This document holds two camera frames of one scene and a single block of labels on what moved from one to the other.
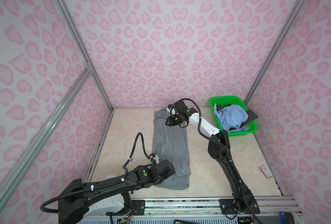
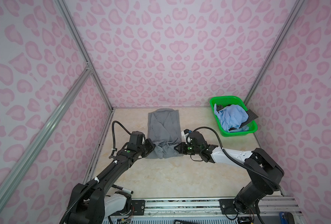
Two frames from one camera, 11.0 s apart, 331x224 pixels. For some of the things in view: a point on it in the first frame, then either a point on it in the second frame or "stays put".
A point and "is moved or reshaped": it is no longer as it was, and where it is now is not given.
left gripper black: [172, 172] -> [151, 145]
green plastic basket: [228, 100] stays put
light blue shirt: [231, 117] stays put
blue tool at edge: [286, 218] stays put
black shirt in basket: [251, 116] stays put
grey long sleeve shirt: [170, 143] is moved or reshaped
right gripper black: [171, 121] -> [182, 150]
